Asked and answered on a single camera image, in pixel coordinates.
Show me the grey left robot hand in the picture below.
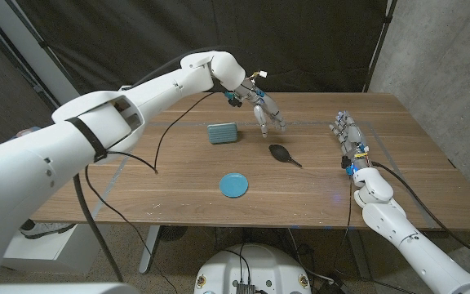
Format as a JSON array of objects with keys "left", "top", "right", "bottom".
[{"left": 234, "top": 83, "right": 287, "bottom": 139}]

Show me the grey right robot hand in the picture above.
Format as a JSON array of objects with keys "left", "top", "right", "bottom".
[{"left": 328, "top": 110, "right": 373, "bottom": 168}]

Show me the teal ribbed toy box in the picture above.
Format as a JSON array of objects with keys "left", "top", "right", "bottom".
[{"left": 206, "top": 122, "right": 239, "bottom": 145}]

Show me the blue round plate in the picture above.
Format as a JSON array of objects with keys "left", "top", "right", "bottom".
[{"left": 219, "top": 172, "right": 250, "bottom": 199}]

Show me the white box under table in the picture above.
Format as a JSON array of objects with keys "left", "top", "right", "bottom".
[{"left": 2, "top": 223, "right": 112, "bottom": 274}]

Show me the black fabric backdrop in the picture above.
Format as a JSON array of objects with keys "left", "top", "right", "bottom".
[{"left": 14, "top": 0, "right": 389, "bottom": 119}]

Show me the black backdrop stand pole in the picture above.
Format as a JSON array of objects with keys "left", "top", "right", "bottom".
[
  {"left": 4, "top": 0, "right": 69, "bottom": 103},
  {"left": 361, "top": 0, "right": 397, "bottom": 94}
]

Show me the grey metal table leg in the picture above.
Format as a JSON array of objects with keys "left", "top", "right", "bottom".
[
  {"left": 138, "top": 225, "right": 161, "bottom": 274},
  {"left": 344, "top": 228, "right": 373, "bottom": 283}
]

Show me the black power adapter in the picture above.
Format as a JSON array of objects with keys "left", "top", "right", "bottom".
[{"left": 319, "top": 274, "right": 357, "bottom": 294}]

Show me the black round floor fan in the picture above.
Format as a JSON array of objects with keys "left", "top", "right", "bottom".
[{"left": 157, "top": 225, "right": 188, "bottom": 243}]

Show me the white robot torso base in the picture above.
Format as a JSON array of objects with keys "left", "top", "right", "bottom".
[{"left": 193, "top": 243, "right": 313, "bottom": 294}]

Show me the grey device on torso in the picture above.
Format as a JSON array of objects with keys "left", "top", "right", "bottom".
[{"left": 234, "top": 280, "right": 257, "bottom": 294}]

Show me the white building column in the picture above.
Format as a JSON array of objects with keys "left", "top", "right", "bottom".
[{"left": 0, "top": 0, "right": 82, "bottom": 105}]

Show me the grey sneaker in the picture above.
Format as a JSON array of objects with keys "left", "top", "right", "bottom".
[{"left": 18, "top": 219, "right": 77, "bottom": 241}]

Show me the white robot head housing edge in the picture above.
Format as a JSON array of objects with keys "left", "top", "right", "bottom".
[{"left": 0, "top": 283, "right": 140, "bottom": 294}]

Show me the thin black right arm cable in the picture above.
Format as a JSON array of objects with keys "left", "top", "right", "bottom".
[{"left": 339, "top": 175, "right": 354, "bottom": 246}]

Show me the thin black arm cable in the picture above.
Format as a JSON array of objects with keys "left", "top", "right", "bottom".
[
  {"left": 339, "top": 175, "right": 354, "bottom": 246},
  {"left": 83, "top": 91, "right": 218, "bottom": 294}
]

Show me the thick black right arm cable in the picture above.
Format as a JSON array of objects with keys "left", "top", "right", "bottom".
[{"left": 371, "top": 161, "right": 470, "bottom": 261}]

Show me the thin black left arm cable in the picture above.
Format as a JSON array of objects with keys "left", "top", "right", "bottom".
[{"left": 83, "top": 91, "right": 218, "bottom": 294}]

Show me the black cable on torso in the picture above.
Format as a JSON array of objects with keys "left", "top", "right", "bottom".
[{"left": 218, "top": 243, "right": 253, "bottom": 285}]

